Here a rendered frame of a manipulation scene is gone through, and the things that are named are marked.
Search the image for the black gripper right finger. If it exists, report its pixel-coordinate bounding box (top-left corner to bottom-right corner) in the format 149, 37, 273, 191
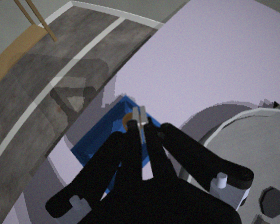
140, 105, 254, 224

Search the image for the grey round turning table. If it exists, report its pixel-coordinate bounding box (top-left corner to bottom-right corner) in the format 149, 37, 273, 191
198, 102, 280, 224

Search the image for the bronze ring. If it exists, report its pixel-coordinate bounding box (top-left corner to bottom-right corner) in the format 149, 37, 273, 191
122, 112, 133, 132

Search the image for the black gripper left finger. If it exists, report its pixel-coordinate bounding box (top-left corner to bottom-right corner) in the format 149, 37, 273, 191
45, 107, 143, 224

